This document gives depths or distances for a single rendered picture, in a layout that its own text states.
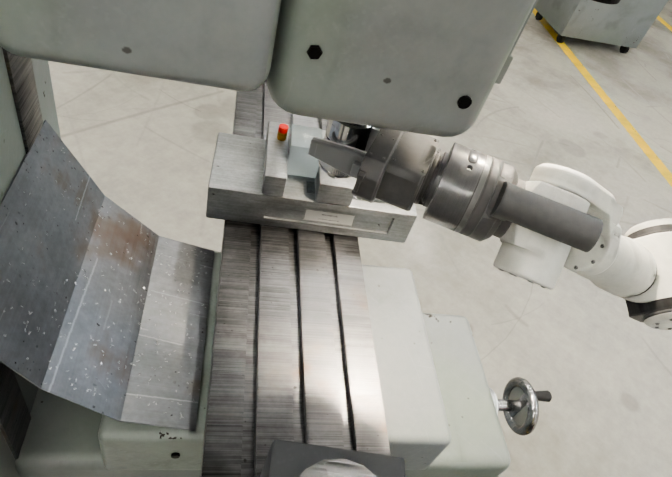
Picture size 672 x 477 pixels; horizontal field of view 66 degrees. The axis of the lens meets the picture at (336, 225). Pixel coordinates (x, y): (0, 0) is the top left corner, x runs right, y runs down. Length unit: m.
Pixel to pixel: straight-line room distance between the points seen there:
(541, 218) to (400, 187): 0.14
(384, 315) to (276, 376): 0.27
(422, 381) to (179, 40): 0.66
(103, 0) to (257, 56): 0.10
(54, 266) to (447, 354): 0.72
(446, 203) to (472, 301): 1.72
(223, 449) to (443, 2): 0.53
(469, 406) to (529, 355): 1.18
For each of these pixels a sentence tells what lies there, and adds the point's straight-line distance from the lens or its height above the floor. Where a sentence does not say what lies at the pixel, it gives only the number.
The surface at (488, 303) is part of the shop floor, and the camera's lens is 2.28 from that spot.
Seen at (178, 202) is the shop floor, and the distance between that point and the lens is 2.25.
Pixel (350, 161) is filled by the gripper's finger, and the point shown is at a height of 1.23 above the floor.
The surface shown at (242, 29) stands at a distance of 0.38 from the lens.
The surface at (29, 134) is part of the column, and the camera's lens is 0.76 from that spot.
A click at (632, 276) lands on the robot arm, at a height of 1.17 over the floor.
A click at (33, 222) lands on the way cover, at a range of 0.73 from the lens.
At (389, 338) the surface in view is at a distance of 0.90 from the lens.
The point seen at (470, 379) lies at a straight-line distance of 1.08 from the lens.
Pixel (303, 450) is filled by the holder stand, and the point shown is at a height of 1.11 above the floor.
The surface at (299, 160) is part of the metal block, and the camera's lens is 0.85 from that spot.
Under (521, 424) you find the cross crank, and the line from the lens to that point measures 1.23.
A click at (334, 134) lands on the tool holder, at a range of 0.55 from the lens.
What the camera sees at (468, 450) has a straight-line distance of 1.01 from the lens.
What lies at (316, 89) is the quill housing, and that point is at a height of 1.35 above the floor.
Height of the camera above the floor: 1.56
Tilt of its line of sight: 43 degrees down
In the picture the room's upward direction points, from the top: 18 degrees clockwise
